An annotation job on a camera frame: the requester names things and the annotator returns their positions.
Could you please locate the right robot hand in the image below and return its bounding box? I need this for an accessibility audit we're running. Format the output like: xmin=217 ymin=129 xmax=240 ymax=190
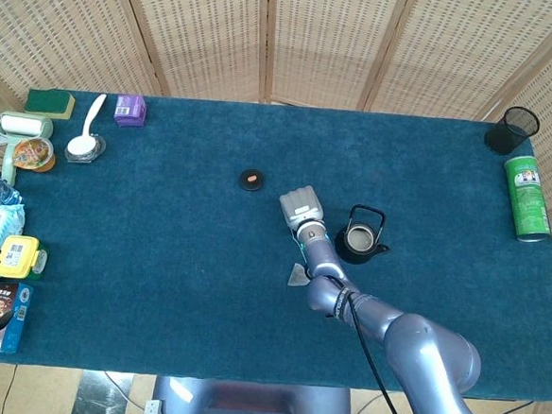
xmin=276 ymin=182 xmax=328 ymax=233

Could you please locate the pyramid tea bag with string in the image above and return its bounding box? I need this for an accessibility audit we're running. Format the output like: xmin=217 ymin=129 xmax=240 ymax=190
xmin=285 ymin=230 xmax=314 ymax=288

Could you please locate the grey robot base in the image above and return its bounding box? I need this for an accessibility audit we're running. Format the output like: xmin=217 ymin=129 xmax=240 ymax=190
xmin=143 ymin=373 xmax=356 ymax=414

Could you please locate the black teapot lid orange knob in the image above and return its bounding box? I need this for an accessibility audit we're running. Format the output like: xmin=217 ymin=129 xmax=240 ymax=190
xmin=237 ymin=166 xmax=268 ymax=194

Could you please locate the black teapot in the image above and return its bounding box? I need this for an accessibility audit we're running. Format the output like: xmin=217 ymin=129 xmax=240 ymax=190
xmin=332 ymin=202 xmax=393 ymax=267

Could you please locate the yellow lidded container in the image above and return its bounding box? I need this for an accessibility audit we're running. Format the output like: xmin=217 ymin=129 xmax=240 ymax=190
xmin=0 ymin=233 xmax=51 ymax=283

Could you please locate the orange snack cup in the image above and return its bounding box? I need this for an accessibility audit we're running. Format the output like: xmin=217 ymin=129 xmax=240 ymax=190
xmin=11 ymin=135 xmax=59 ymax=175

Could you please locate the light green lint roller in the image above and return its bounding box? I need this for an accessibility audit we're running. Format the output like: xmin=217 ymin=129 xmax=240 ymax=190
xmin=0 ymin=110 xmax=55 ymax=189

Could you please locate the blue table cloth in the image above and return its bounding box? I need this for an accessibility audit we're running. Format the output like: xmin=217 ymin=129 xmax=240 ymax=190
xmin=0 ymin=83 xmax=552 ymax=405

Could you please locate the white plastic spoon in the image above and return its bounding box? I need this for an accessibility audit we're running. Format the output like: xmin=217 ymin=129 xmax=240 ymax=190
xmin=65 ymin=91 xmax=109 ymax=159

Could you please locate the green and yellow sponge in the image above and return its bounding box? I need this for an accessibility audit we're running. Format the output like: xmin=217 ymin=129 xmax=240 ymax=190
xmin=24 ymin=87 xmax=77 ymax=122

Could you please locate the wicker folding screen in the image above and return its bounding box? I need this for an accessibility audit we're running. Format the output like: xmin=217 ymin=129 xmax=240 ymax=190
xmin=0 ymin=0 xmax=552 ymax=414

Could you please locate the purple box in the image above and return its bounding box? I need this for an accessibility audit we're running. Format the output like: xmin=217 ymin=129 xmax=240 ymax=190
xmin=112 ymin=93 xmax=149 ymax=130

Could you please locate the black mesh pen holder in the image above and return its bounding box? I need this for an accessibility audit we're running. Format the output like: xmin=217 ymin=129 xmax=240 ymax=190
xmin=482 ymin=103 xmax=543 ymax=159

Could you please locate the green chips can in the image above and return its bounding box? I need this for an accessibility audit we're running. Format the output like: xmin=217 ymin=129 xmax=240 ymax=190
xmin=498 ymin=153 xmax=552 ymax=245

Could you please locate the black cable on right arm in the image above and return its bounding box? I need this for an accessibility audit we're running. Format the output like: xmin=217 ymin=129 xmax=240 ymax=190
xmin=320 ymin=274 xmax=426 ymax=414

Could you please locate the black floor cable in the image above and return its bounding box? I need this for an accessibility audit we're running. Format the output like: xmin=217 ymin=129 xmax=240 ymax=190
xmin=472 ymin=397 xmax=536 ymax=414

